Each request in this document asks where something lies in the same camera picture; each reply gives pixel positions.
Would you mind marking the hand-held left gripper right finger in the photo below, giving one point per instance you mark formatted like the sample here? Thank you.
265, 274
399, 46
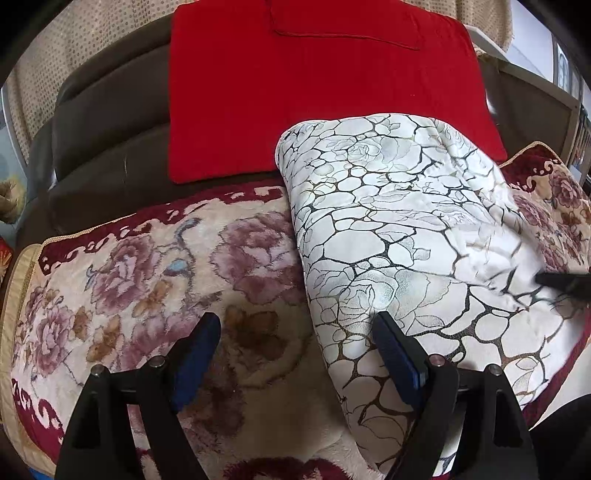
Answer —
399, 355

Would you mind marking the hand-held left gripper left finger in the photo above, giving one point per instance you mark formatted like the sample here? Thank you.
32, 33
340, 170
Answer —
194, 355

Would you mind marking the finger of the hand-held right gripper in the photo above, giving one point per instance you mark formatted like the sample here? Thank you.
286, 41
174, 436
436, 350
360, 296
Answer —
565, 281

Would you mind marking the white crackle-print coat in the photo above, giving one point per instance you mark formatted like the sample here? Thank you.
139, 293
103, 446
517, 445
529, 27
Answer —
406, 221

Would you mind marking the floral plush blanket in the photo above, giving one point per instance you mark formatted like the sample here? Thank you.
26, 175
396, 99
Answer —
138, 277

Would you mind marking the red gift box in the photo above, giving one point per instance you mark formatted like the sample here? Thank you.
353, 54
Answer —
4, 258

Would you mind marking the dark brown leather sofa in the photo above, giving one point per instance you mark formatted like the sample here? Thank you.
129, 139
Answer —
111, 138

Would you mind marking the red cushion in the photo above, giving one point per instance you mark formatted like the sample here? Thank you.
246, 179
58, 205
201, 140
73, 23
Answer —
286, 92

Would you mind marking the beige dotted curtain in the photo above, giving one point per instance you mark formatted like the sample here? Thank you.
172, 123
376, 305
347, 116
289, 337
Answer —
64, 60

